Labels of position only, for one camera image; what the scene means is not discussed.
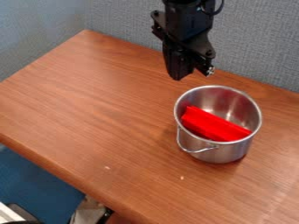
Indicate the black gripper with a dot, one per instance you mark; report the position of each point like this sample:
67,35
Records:
182,26

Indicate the red plastic block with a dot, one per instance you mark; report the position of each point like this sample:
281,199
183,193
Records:
213,127

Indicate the stainless steel pot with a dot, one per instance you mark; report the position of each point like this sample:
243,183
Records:
231,105

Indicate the white and black floor object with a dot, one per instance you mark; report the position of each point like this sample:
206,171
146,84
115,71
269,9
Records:
10,217

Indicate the grey table leg bracket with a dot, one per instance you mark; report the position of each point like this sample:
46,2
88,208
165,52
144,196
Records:
91,212

